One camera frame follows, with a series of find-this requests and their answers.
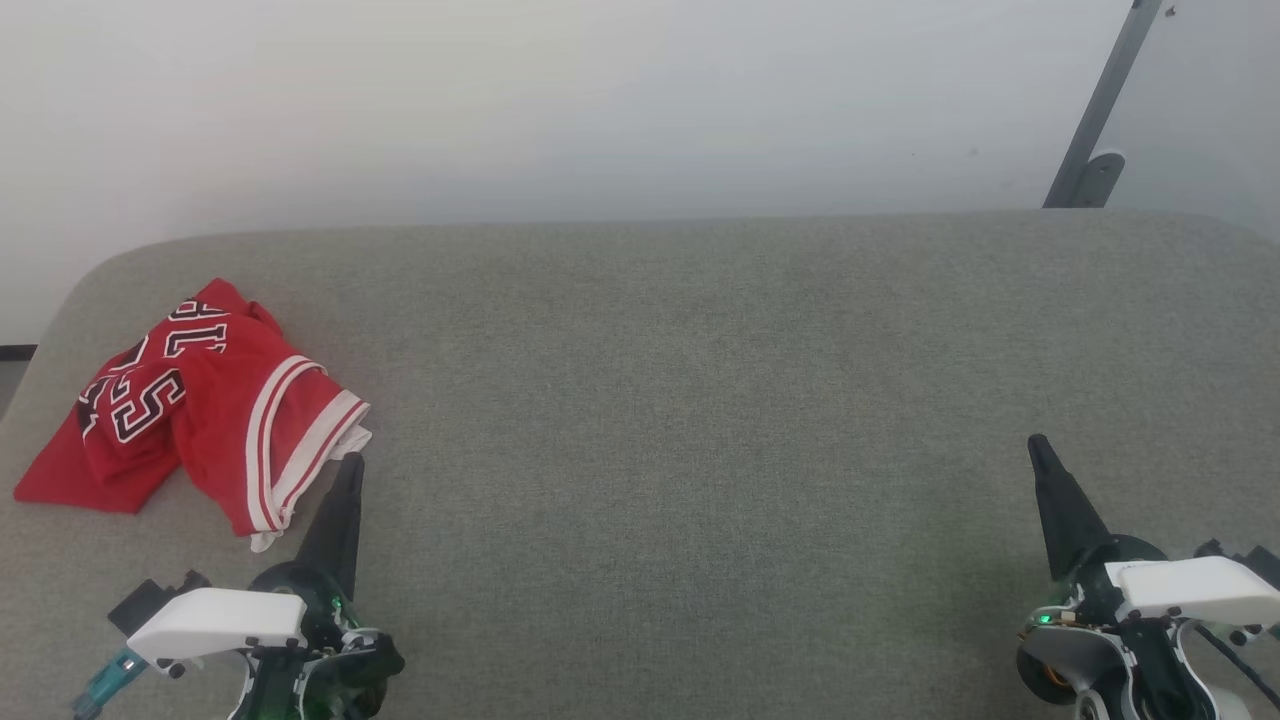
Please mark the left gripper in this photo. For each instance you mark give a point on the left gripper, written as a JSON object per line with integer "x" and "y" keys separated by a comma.
{"x": 335, "y": 650}

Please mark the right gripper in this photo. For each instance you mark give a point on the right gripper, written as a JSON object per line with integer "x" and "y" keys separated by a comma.
{"x": 1095, "y": 640}

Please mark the red Bulls jersey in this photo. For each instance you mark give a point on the red Bulls jersey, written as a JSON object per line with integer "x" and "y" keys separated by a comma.
{"x": 215, "y": 410}

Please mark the grey metal bar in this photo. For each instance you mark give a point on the grey metal bar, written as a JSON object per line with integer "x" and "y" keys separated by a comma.
{"x": 1105, "y": 95}

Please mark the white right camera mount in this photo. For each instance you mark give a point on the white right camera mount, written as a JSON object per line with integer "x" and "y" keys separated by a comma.
{"x": 1195, "y": 588}

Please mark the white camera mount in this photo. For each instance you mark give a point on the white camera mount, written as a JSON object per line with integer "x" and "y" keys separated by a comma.
{"x": 1195, "y": 588}
{"x": 215, "y": 618}

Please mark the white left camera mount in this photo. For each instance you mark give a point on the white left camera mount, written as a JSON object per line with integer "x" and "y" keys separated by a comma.
{"x": 215, "y": 618}

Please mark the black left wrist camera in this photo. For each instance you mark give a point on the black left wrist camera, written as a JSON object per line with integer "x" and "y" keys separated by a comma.
{"x": 150, "y": 602}

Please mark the grey rounded hinge bracket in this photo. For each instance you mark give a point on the grey rounded hinge bracket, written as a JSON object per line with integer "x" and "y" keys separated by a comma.
{"x": 1098, "y": 180}

